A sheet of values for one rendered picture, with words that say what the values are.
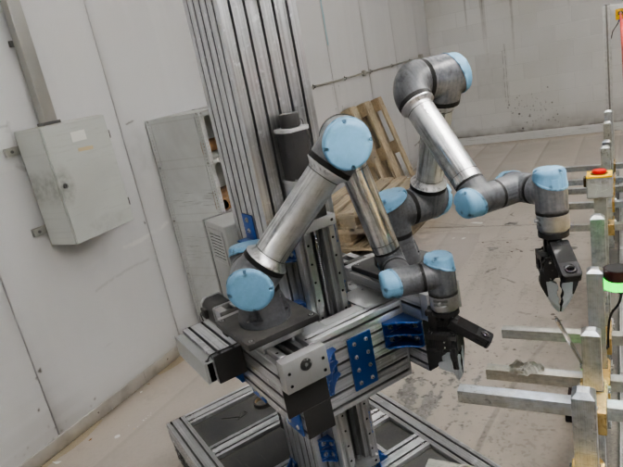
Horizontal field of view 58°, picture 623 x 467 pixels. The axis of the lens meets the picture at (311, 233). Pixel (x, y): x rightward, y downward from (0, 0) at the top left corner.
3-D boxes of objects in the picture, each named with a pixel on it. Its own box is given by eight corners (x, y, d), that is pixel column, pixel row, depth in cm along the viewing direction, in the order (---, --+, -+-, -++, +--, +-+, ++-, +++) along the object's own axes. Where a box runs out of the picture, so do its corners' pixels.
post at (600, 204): (597, 329, 184) (591, 197, 171) (598, 322, 188) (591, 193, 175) (613, 330, 182) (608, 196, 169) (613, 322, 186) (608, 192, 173)
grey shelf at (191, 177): (202, 337, 400) (144, 120, 356) (268, 285, 474) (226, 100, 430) (254, 342, 378) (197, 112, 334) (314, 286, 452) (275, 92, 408)
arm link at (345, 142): (259, 301, 151) (375, 130, 140) (257, 325, 137) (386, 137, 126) (221, 279, 149) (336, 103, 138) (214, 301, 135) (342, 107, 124)
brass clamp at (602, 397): (575, 432, 110) (573, 410, 108) (578, 392, 121) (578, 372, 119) (610, 436, 107) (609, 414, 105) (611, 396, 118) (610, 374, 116)
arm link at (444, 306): (461, 287, 147) (453, 300, 140) (463, 303, 148) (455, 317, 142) (433, 286, 151) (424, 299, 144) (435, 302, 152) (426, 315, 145)
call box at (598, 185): (587, 201, 171) (585, 176, 168) (588, 195, 176) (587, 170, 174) (613, 200, 167) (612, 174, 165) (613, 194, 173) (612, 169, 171)
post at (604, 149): (604, 254, 246) (600, 146, 232) (604, 251, 249) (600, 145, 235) (613, 254, 244) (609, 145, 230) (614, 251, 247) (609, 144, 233)
